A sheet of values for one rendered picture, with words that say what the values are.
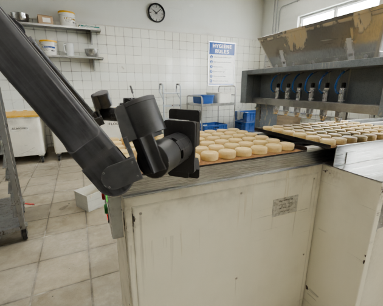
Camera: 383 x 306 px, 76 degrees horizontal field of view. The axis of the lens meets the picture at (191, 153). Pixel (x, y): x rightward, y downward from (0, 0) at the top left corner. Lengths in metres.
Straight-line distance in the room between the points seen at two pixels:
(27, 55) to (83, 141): 0.14
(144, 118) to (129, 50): 4.51
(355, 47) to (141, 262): 0.93
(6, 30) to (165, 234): 0.54
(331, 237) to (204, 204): 0.51
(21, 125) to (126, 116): 3.83
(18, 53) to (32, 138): 3.80
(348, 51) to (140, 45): 4.22
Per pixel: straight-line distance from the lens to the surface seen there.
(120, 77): 4.80
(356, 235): 0.98
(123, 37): 4.89
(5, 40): 0.44
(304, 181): 0.93
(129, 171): 0.37
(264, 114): 1.39
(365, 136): 1.11
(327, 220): 1.03
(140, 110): 0.38
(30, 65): 0.42
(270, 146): 0.80
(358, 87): 1.00
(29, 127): 4.18
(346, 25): 1.00
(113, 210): 0.69
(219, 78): 5.50
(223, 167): 0.71
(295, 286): 1.18
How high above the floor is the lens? 1.10
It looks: 15 degrees down
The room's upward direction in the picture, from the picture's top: straight up
